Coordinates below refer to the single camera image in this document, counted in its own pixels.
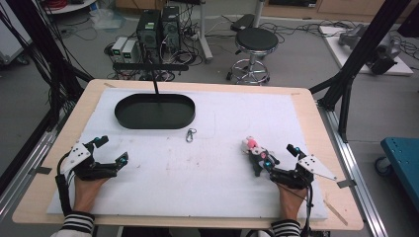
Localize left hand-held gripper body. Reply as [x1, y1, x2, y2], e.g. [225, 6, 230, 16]
[59, 141, 118, 182]

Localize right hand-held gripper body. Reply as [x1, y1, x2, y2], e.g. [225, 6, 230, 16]
[269, 154, 338, 191]

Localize small toy figure keychain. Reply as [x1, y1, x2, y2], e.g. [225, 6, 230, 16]
[241, 135, 275, 178]

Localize black oval tray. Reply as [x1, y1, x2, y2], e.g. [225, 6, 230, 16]
[114, 93, 197, 130]

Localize silver metal carabiner clip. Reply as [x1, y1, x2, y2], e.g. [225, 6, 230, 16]
[185, 127, 198, 143]

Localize person's left hand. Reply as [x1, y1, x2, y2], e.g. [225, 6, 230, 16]
[72, 176, 110, 213]

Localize person's right hand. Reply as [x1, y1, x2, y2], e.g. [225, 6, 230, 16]
[276, 182, 309, 221]

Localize grey tape strip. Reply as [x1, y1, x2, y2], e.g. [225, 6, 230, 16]
[336, 179, 358, 190]
[28, 166, 53, 176]

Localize thin wooden stick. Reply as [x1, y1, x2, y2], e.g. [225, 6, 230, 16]
[322, 198, 349, 227]

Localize white foam mat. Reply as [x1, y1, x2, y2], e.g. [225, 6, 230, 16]
[45, 88, 329, 221]

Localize blue cart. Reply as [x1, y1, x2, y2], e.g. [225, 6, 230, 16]
[375, 136, 419, 211]

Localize white power supply box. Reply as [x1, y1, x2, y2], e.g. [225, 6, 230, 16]
[111, 37, 128, 63]
[121, 39, 141, 64]

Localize white floor board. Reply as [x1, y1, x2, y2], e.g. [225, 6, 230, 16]
[318, 25, 414, 77]

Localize black round stool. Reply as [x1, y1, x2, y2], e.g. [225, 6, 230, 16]
[225, 27, 280, 86]

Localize black computer tower green label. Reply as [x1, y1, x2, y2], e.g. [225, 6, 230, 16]
[135, 9, 163, 64]

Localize clear plastic bag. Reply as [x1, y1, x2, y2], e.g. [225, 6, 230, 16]
[89, 8, 126, 32]

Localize grey robot parts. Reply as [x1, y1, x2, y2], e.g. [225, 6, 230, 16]
[337, 23, 402, 76]

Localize white cabinet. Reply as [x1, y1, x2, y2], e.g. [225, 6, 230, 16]
[0, 0, 33, 66]

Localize black flat floor device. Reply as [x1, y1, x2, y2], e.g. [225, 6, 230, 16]
[229, 13, 256, 33]

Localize round white table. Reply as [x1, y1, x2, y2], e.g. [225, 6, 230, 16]
[42, 0, 99, 16]

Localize white desk leg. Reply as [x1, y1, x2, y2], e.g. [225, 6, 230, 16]
[252, 0, 267, 30]
[197, 0, 214, 64]

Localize aluminium rail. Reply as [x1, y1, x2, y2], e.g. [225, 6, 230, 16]
[0, 100, 77, 220]
[316, 101, 390, 237]

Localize thick black left gripper cable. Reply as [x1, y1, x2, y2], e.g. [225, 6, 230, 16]
[54, 152, 74, 217]

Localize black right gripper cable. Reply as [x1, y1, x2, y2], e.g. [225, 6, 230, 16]
[299, 183, 314, 237]

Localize black frame strut with cables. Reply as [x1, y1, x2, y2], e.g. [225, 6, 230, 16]
[0, 0, 94, 132]

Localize bundle of floor cables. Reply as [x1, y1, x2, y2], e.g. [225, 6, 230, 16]
[259, 19, 358, 40]

